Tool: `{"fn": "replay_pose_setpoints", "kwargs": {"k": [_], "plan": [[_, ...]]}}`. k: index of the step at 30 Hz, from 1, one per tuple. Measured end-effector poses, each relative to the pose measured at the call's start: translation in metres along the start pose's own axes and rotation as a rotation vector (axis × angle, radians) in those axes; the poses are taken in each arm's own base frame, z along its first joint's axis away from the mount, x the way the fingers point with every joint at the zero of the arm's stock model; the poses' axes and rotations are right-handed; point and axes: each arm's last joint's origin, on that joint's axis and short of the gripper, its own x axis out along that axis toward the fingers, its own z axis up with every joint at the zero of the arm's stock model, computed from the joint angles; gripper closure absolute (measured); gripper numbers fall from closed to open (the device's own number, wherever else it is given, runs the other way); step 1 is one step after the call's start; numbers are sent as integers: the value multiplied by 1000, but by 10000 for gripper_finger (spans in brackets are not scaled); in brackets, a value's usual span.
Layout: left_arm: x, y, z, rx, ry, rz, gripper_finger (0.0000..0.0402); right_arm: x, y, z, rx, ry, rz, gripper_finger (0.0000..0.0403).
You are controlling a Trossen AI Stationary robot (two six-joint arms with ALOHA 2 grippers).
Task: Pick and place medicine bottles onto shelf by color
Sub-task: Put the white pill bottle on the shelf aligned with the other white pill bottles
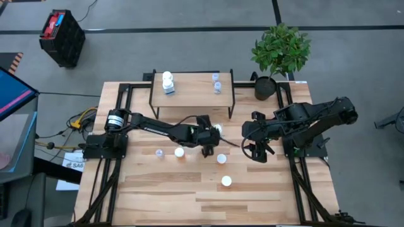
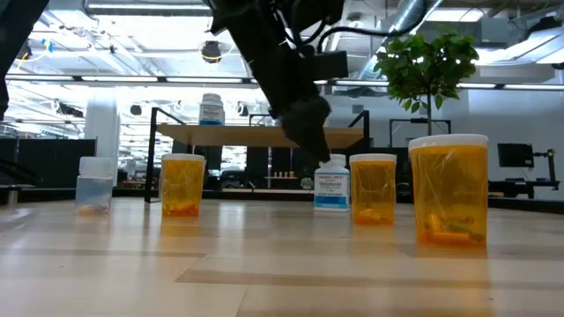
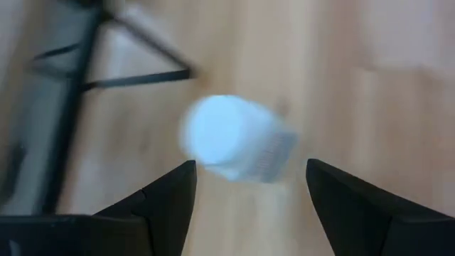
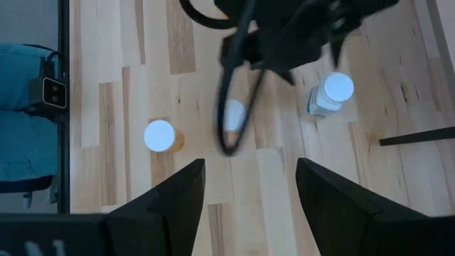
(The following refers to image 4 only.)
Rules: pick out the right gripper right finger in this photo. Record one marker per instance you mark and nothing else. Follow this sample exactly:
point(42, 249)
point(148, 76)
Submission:
point(355, 234)

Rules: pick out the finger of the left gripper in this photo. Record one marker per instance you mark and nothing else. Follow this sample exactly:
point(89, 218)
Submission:
point(288, 76)
point(337, 49)

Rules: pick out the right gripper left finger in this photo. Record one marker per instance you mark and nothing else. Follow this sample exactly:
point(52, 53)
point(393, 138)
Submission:
point(142, 231)

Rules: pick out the white medicine bottle blue label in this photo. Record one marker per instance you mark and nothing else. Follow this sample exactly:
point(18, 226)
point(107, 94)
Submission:
point(332, 92)

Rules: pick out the orange pill bottle white cap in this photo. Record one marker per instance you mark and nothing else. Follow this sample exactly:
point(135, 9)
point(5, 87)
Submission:
point(234, 113)
point(160, 135)

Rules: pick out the black table-level camera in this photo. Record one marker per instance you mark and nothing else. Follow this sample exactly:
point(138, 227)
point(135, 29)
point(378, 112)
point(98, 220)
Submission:
point(53, 93)

